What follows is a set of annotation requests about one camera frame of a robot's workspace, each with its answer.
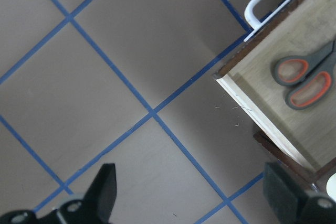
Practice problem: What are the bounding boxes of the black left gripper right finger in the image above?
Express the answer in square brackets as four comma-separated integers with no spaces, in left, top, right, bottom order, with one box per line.
[263,162,335,223]

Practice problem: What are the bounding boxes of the wooden drawer with white handle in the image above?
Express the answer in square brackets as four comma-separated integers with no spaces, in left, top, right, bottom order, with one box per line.
[215,0,335,172]

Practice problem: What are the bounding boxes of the orange grey scissors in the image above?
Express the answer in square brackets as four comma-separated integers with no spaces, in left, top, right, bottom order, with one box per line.
[272,40,335,110]

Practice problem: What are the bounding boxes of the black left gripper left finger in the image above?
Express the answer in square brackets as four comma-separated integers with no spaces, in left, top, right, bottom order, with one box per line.
[1,163,117,223]

